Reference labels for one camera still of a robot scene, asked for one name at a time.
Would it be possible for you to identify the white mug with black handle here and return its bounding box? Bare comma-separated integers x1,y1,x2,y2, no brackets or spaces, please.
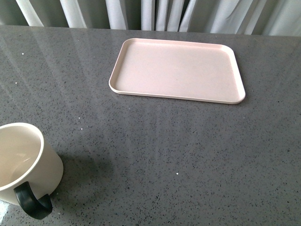
0,122,63,220

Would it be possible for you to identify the pink rectangular plastic tray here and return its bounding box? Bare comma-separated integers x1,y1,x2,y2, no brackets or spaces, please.
109,38,246,104

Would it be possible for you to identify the grey pleated curtain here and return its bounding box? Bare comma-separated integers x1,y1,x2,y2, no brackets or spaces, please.
0,0,301,36

